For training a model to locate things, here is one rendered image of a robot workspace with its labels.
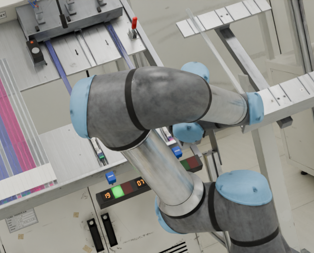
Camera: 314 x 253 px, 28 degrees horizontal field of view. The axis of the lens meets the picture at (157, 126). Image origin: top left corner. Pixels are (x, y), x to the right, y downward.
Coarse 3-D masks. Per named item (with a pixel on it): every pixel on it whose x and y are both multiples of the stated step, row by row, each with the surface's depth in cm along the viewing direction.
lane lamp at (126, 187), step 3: (123, 183) 188; (126, 183) 188; (129, 183) 189; (123, 186) 188; (126, 186) 188; (129, 186) 188; (123, 189) 187; (126, 189) 187; (129, 189) 188; (132, 189) 188; (126, 192) 187; (129, 192) 187
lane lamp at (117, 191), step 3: (117, 186) 188; (111, 189) 187; (114, 189) 187; (117, 189) 187; (120, 189) 187; (114, 192) 187; (117, 192) 187; (120, 192) 187; (114, 195) 186; (117, 195) 186; (120, 195) 186
